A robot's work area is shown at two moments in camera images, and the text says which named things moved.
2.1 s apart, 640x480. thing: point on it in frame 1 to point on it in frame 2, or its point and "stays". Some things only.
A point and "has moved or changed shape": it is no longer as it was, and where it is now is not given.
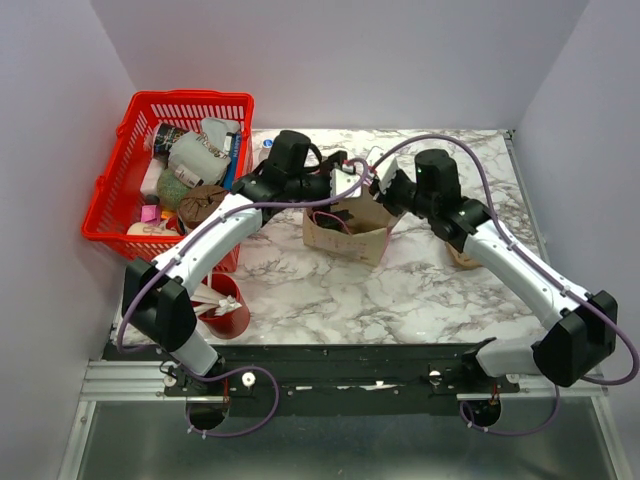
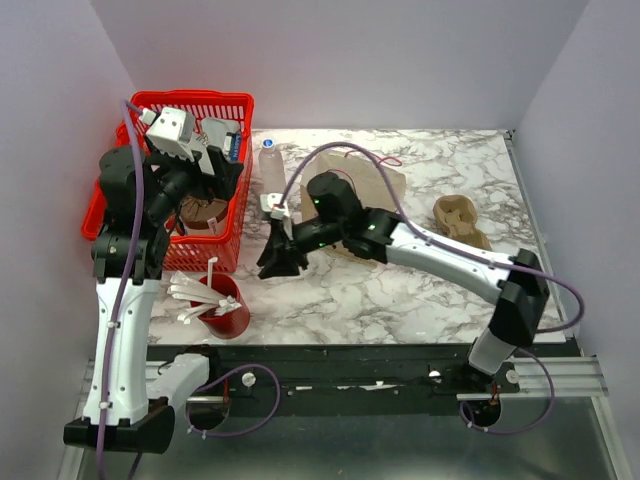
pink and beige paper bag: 368,230 has moved or changed shape
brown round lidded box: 197,201 stays
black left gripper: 331,164 to 220,184
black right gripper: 385,197 to 280,254
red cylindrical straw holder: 232,324 stays
